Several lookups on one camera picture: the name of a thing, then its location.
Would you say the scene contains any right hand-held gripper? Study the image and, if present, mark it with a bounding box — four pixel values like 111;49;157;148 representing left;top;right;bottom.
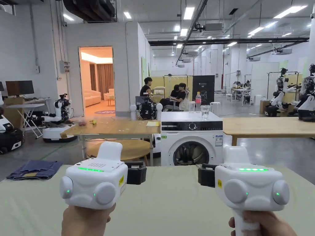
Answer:
197;145;290;236

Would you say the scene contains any person's left hand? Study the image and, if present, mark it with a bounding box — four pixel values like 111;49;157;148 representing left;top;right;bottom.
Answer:
61;203;117;236

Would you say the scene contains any desk with black monitor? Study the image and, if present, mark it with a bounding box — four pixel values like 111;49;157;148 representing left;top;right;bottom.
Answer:
0;80;51;140

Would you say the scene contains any cream sofa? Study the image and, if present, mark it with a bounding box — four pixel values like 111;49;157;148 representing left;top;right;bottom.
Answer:
84;89;102;108

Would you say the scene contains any white table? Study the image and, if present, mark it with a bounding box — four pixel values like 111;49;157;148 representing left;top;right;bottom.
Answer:
231;87;254;107

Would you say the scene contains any long wooden table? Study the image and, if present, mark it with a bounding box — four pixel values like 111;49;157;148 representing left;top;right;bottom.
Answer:
60;119;162;167
222;116;315;146

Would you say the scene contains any black standing banner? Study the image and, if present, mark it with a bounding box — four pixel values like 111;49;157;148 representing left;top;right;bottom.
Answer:
192;75;215;112

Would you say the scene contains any bed with pale green sheet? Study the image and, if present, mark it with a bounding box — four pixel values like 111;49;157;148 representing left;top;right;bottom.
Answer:
0;165;315;236

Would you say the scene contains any white washing machine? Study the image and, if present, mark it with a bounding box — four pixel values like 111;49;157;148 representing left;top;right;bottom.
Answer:
160;91;224;167

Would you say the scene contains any group of people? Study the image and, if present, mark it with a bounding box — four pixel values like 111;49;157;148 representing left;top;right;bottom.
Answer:
159;83;188;112

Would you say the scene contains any cardboard carton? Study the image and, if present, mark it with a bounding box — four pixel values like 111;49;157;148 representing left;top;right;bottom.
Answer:
259;99;272;114

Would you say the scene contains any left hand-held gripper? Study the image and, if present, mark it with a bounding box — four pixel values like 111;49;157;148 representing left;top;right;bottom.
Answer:
60;141;148;210

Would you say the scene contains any round low wooden table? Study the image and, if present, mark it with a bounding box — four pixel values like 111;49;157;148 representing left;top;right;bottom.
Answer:
86;139;151;167

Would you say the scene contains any black robot with white shoulders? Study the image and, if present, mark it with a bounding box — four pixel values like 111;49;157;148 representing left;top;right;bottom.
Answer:
130;98;164;121

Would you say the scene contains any white and black robot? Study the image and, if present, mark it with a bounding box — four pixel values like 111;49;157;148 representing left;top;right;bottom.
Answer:
0;83;25;155

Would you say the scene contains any person's right hand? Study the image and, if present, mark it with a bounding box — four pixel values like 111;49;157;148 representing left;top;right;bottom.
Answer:
228;210;297;236

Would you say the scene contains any white humanoid robot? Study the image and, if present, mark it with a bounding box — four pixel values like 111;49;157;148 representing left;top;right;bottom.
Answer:
264;67;302;117
288;63;315;122

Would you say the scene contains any folded blue denim garment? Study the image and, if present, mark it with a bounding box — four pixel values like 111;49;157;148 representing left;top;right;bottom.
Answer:
6;160;63;181

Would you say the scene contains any white wheeled robot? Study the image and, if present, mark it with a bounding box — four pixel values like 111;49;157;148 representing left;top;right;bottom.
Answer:
32;93;77;143

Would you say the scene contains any cream armchair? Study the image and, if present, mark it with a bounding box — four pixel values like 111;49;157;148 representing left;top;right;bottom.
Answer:
102;88;115;101

